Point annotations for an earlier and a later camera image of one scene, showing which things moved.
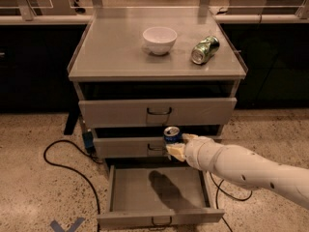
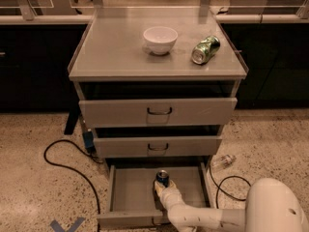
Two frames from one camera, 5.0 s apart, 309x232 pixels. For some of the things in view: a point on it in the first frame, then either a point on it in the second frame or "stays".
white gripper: [197, 152] to [166, 193]
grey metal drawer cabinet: [138, 71] stays
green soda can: [207, 48] stays
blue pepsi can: [172, 134] to [163, 176]
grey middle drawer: [136, 147] stays
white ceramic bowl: [159, 40] stays
